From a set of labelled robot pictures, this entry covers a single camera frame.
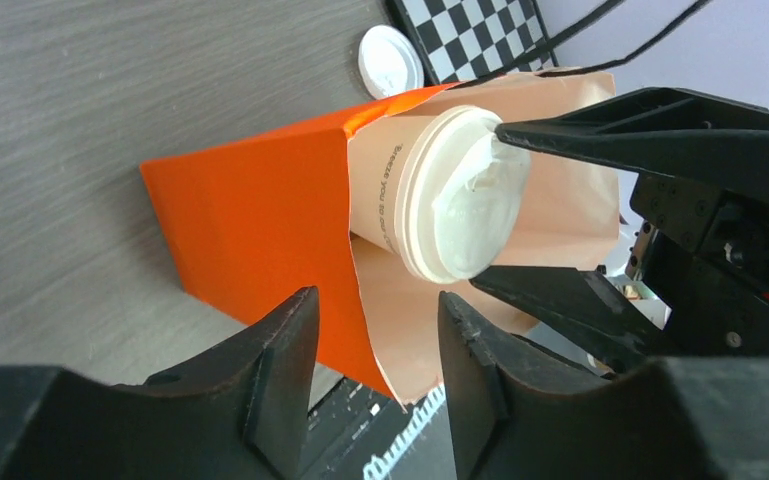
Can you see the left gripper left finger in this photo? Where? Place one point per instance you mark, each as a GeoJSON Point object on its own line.
{"type": "Point", "coordinates": [235, 411]}

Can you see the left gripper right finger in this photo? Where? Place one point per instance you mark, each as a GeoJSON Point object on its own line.
{"type": "Point", "coordinates": [516, 412]}

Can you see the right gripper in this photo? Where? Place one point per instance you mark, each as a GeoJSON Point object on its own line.
{"type": "Point", "coordinates": [702, 250]}

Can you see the white plastic cup lid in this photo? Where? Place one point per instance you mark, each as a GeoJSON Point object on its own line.
{"type": "Point", "coordinates": [459, 196]}

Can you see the orange paper bag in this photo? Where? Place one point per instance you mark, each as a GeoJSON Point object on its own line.
{"type": "Point", "coordinates": [250, 222]}

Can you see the white paper coffee cup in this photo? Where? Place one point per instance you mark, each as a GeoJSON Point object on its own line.
{"type": "Point", "coordinates": [382, 157]}

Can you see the black white checkerboard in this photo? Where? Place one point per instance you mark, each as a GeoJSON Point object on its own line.
{"type": "Point", "coordinates": [460, 40]}

